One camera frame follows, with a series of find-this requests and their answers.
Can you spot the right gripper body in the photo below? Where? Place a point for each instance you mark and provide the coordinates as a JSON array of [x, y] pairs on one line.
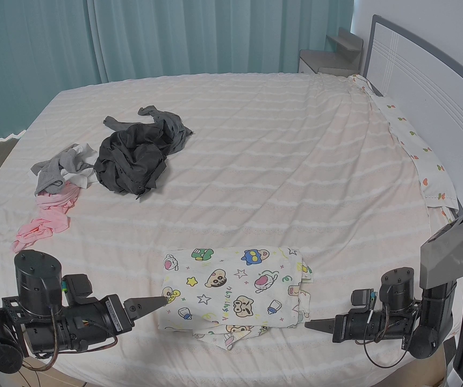
[[356, 327]]

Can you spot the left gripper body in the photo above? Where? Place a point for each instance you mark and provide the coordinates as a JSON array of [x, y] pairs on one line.
[[94, 323]]

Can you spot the white printed pyjama top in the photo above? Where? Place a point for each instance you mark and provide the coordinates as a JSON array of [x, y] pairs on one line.
[[235, 292]]

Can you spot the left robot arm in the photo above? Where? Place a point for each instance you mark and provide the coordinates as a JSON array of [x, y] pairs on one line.
[[38, 280]]

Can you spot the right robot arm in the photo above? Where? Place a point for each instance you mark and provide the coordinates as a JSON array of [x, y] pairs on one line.
[[449, 248]]

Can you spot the pink garment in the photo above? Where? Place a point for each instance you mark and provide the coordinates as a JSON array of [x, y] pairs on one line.
[[50, 216]]

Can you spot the white printed pillow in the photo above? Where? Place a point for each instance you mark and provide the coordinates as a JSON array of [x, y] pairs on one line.
[[420, 155], [443, 214]]

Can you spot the grey and white garment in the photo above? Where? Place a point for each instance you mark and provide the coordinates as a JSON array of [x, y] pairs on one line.
[[60, 167]]

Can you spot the black shirt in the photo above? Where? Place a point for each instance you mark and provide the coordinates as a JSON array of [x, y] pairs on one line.
[[130, 163]]

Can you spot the bed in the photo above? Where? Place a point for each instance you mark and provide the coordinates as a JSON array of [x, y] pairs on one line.
[[275, 155]]

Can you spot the dark grey garment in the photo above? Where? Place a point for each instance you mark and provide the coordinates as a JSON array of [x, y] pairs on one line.
[[171, 129]]

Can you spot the grey bedside table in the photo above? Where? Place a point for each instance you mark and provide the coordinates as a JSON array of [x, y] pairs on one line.
[[328, 59]]

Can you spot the blue-green curtain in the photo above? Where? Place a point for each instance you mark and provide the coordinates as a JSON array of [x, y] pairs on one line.
[[175, 26]]

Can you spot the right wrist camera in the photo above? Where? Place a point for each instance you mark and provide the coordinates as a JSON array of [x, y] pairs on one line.
[[361, 297]]

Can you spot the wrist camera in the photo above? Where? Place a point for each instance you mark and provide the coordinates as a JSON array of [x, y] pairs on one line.
[[78, 286], [361, 297]]

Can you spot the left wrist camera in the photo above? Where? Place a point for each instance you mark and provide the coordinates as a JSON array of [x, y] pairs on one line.
[[78, 286]]

